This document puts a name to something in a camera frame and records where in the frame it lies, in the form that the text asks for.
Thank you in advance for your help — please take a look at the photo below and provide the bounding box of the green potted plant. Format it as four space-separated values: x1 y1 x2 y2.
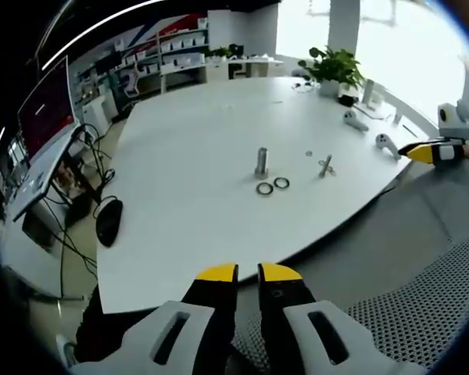
298 45 367 98

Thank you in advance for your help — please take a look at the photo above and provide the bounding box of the grey mesh chair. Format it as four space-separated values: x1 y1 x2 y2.
232 158 469 375

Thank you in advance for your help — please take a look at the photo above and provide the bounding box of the white handheld controller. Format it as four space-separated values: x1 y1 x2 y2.
343 110 371 134
375 133 403 161

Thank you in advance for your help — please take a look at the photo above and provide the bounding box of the metal threaded stud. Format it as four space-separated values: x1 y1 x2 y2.
252 146 273 180

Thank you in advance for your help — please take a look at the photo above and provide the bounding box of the thin metal bolt with washers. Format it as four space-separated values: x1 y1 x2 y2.
317 154 338 180

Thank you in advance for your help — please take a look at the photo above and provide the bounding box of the white side desk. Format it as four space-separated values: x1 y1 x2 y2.
11 123 88 223

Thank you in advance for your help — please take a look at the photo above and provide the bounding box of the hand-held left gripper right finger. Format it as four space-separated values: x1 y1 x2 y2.
256 262 425 375

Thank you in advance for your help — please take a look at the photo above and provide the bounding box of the white office chair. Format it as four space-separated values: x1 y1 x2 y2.
119 64 144 101

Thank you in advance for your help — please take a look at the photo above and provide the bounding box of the black cable bundle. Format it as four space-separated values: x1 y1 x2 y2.
46 123 120 300

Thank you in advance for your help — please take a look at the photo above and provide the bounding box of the white storage shelving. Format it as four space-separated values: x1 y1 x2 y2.
72 15 212 102

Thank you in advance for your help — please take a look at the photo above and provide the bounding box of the large monitor screen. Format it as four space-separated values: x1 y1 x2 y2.
16 54 81 166

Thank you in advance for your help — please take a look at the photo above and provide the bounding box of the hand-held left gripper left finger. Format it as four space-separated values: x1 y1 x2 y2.
68 262 239 375

